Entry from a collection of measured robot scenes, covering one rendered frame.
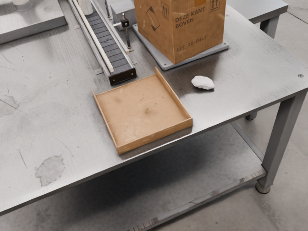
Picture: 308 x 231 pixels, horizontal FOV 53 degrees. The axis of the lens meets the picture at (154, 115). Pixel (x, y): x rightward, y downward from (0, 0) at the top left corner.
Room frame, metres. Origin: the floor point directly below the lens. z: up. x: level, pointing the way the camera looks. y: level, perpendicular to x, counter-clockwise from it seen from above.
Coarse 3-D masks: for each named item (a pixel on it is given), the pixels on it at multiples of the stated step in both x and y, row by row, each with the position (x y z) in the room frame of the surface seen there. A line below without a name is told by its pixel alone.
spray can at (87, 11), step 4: (80, 0) 1.37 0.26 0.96; (84, 0) 1.37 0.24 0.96; (88, 0) 1.38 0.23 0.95; (80, 4) 1.38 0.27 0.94; (84, 4) 1.37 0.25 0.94; (88, 4) 1.37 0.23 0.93; (84, 8) 1.37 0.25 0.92; (88, 8) 1.37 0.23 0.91; (92, 8) 1.40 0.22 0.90; (84, 12) 1.37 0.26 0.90; (88, 12) 1.37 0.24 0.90; (92, 12) 1.38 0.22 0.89
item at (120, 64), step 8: (72, 0) 1.54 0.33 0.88; (80, 16) 1.43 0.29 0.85; (88, 16) 1.36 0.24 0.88; (96, 16) 1.35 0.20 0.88; (96, 24) 1.28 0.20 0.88; (104, 24) 1.27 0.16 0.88; (88, 32) 1.27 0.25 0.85; (96, 32) 1.21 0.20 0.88; (104, 32) 1.20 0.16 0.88; (104, 40) 1.14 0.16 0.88; (112, 40) 1.13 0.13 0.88; (104, 48) 1.08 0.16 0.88; (112, 48) 1.07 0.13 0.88; (112, 56) 1.02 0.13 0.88; (120, 56) 1.01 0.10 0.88; (112, 64) 0.97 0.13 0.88; (120, 64) 0.96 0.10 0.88; (128, 64) 0.95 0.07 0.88; (112, 72) 0.92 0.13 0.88; (120, 72) 0.91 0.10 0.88
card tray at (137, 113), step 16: (144, 80) 0.90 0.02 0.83; (160, 80) 0.88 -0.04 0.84; (96, 96) 0.85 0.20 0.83; (112, 96) 0.83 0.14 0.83; (128, 96) 0.82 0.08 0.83; (144, 96) 0.81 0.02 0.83; (160, 96) 0.80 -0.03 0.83; (176, 96) 0.75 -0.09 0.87; (112, 112) 0.75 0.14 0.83; (128, 112) 0.74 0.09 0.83; (144, 112) 0.73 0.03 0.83; (160, 112) 0.72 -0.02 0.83; (176, 112) 0.71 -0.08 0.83; (112, 128) 0.68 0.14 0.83; (128, 128) 0.67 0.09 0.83; (144, 128) 0.66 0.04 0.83; (160, 128) 0.65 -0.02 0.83; (176, 128) 0.63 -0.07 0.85; (128, 144) 0.58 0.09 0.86; (144, 144) 0.59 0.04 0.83
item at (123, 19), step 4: (124, 16) 1.13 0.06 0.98; (120, 20) 1.13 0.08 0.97; (124, 20) 1.12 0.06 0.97; (128, 20) 1.12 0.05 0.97; (116, 24) 1.12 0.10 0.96; (120, 24) 1.12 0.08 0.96; (124, 24) 1.11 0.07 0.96; (128, 24) 1.12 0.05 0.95; (128, 36) 1.13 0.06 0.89; (128, 40) 1.13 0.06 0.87; (128, 44) 1.12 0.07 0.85
